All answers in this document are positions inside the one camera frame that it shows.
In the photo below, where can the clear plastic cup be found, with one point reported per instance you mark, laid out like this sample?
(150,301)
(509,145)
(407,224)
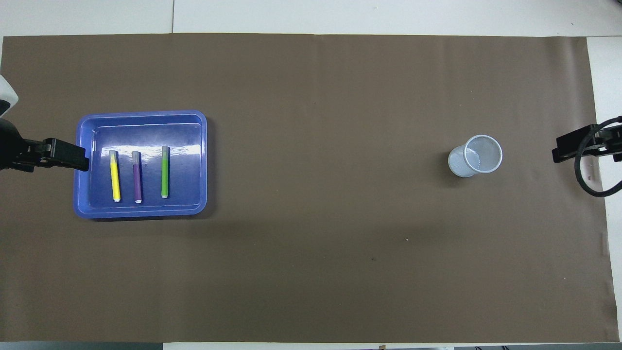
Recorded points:
(459,163)

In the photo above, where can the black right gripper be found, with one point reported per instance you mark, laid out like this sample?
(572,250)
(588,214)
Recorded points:
(611,143)

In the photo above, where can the yellow marker pen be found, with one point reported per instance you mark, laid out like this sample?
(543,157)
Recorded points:
(115,177)

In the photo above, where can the purple marker pen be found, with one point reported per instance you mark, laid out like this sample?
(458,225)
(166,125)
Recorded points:
(137,180)

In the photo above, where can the green marker pen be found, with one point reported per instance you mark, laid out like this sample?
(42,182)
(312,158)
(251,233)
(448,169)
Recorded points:
(164,175)

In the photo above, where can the brown paper table mat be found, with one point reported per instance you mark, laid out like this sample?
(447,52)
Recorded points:
(311,267)

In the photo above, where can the blue plastic tray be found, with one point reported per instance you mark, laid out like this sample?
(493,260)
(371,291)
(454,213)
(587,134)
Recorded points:
(184,165)

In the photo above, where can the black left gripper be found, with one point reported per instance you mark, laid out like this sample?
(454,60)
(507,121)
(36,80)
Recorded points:
(14,150)

